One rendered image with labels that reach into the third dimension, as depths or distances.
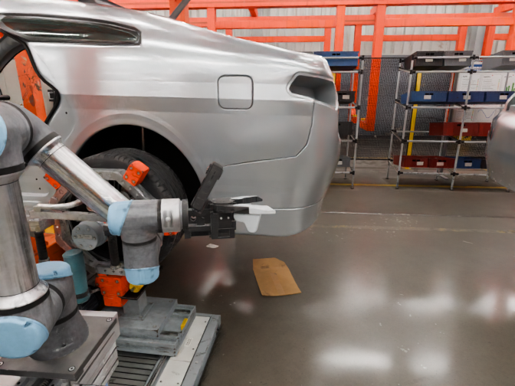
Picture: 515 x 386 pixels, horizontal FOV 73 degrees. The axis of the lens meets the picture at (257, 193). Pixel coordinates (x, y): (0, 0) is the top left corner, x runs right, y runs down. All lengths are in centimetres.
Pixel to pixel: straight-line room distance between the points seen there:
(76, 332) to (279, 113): 117
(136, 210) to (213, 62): 108
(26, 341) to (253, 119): 122
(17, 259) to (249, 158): 113
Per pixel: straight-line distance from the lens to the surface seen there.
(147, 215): 77
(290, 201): 175
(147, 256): 81
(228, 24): 770
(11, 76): 687
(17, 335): 92
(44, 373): 110
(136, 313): 222
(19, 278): 89
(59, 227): 199
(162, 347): 211
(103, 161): 184
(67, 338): 111
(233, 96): 169
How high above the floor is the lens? 149
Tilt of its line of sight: 17 degrees down
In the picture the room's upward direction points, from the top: straight up
